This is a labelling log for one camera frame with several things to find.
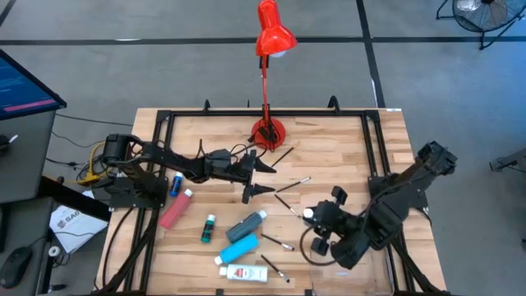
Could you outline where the black aluminium table frame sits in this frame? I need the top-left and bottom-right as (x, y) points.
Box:
(92, 95), (453, 296)

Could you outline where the grey desk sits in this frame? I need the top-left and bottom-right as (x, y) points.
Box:
(0, 109), (58, 205)

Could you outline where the large red paint bottle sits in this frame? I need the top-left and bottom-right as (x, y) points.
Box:
(158, 188), (194, 230)

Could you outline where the white bottle red label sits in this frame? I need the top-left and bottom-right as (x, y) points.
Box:
(218, 263), (269, 284)

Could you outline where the black side table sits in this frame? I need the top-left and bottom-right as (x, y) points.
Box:
(0, 175), (112, 296)

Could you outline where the grey equipment leg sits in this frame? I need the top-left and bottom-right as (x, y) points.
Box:
(488, 147), (526, 173)

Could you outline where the yellow cable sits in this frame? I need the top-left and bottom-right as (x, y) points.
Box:
(76, 141), (107, 185)

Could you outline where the small green paint bottle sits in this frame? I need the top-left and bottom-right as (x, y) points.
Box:
(200, 214), (217, 244)

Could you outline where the computer monitor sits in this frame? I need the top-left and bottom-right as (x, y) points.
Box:
(0, 49), (67, 121)

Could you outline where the black computer mouse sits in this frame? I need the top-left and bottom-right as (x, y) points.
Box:
(0, 246), (34, 289)

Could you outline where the large dark grey paint bottle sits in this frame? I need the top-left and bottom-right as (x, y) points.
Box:
(225, 210), (268, 244)

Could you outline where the red desk lamp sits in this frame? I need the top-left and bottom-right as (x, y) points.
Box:
(247, 0), (299, 153)

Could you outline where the black floor cable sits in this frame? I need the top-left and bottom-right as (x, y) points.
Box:
(55, 113), (135, 128)

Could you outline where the white printed paper sheet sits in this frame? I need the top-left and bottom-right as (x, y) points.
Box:
(48, 204), (109, 254)

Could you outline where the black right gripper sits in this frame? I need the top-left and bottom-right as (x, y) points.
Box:
(302, 186), (362, 256)

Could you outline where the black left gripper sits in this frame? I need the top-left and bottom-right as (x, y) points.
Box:
(203, 147), (277, 206)

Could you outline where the small dark blue paint bottle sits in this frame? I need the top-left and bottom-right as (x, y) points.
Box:
(169, 171), (185, 197)

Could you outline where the large light blue paint bottle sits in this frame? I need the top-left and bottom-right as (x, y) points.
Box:
(213, 233), (261, 266)

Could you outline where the black floor fan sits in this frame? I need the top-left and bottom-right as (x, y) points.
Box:
(435, 0), (526, 51)

